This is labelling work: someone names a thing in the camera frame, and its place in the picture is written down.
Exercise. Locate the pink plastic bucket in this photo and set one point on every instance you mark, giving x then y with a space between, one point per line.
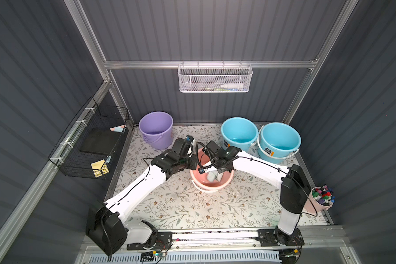
201 183

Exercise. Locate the black wire wall basket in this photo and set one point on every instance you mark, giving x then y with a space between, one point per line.
105 116

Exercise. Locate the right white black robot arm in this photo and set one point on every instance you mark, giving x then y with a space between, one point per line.
289 180

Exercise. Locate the floral patterned table mat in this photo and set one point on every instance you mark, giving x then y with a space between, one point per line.
247 201

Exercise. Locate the pink cup of markers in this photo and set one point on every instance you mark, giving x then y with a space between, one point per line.
319 199

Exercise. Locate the yellow sticky note pad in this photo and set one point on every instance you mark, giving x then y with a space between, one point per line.
100 168

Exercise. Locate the mint green microfiber cloth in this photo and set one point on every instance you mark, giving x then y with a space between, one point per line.
214 176

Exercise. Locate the teal plastic bucket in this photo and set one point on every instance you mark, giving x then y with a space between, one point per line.
239 132
277 141

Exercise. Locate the black notebook in basket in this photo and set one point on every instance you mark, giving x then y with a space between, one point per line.
101 142

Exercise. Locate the white wire mesh basket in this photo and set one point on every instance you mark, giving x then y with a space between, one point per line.
208 78

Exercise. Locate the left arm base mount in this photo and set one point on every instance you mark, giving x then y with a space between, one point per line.
157 241

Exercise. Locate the white bottle in basket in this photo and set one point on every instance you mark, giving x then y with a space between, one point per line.
233 86

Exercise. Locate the purple plastic bucket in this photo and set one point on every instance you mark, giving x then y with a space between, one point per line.
156 129

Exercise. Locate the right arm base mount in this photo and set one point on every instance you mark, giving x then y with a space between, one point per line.
275 237

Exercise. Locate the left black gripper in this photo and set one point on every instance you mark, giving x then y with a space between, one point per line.
189 161

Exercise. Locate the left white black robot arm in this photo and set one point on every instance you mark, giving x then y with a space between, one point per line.
106 223

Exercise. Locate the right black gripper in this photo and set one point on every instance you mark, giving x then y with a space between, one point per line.
213 161

